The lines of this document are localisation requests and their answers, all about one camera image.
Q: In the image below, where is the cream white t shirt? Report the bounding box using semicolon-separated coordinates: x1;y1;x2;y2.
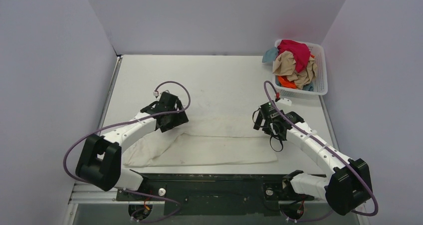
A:
122;116;278;168

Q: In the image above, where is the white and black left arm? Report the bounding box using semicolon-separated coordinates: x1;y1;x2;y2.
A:
75;91;189;200

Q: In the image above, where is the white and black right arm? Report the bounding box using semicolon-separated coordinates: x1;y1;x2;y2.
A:
253;102;373;216

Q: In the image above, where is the orange t shirt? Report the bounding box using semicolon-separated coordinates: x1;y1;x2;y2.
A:
276;76;298;89

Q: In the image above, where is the tan beige t shirt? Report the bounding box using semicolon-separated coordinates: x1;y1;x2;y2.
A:
272;51;317;91

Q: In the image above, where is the white plastic laundry basket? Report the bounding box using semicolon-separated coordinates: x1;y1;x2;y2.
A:
271;41;328;98

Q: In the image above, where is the teal blue t shirt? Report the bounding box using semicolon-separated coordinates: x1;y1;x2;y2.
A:
262;47;279;63

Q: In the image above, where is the magenta red t shirt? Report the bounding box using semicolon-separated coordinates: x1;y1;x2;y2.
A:
277;39;311;73

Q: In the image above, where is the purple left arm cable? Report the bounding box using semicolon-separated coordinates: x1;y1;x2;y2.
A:
62;81;192;224

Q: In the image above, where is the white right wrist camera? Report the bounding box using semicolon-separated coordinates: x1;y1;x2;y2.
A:
275;98;292;107

